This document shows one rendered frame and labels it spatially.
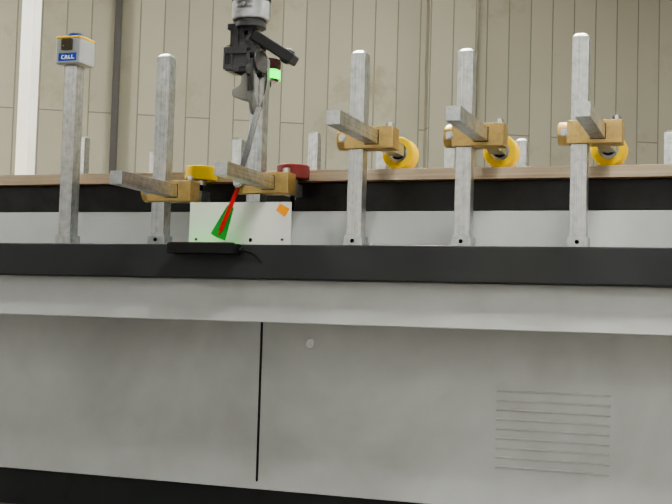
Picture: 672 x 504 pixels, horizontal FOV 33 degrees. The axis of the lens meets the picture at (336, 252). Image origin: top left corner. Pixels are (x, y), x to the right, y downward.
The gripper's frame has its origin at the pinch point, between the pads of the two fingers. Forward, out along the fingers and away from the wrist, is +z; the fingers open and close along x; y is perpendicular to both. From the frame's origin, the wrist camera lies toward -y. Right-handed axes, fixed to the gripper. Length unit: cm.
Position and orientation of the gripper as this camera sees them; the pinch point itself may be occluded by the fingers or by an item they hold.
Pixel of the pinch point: (256, 108)
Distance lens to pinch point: 259.7
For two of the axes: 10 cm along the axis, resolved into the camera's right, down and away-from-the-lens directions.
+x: -3.3, -0.6, -9.4
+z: -0.3, 10.0, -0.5
